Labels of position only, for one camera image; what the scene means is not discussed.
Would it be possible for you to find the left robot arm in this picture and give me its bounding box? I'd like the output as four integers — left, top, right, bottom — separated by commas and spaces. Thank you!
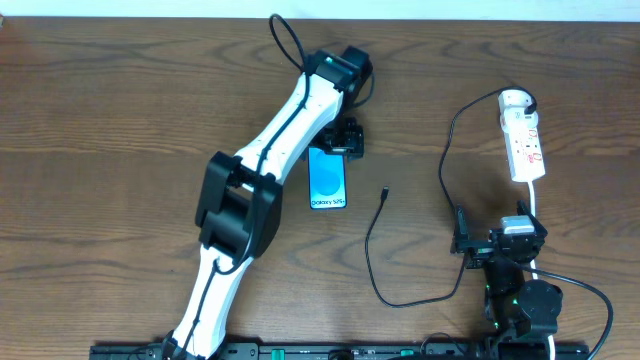
161, 46, 373, 359

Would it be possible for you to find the white power strip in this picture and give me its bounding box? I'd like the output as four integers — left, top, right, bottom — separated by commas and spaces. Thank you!
500, 107, 546, 183

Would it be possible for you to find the white power strip cord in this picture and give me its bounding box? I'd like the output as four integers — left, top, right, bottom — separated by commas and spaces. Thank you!
527, 180, 557, 360

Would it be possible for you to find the black USB charging cable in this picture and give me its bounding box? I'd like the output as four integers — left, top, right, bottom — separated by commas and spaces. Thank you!
364, 85, 539, 309

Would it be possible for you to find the white USB charger adapter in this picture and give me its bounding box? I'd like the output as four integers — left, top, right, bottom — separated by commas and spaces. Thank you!
498, 89, 533, 112

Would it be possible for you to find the Samsung Galaxy smartphone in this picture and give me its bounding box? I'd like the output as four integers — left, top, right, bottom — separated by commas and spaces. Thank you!
308, 147, 347, 210

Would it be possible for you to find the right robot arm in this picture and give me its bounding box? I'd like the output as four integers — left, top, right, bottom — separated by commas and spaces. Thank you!
451, 201, 563, 359

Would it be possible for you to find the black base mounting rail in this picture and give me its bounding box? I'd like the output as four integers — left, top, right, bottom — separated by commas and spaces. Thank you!
88, 340, 589, 360

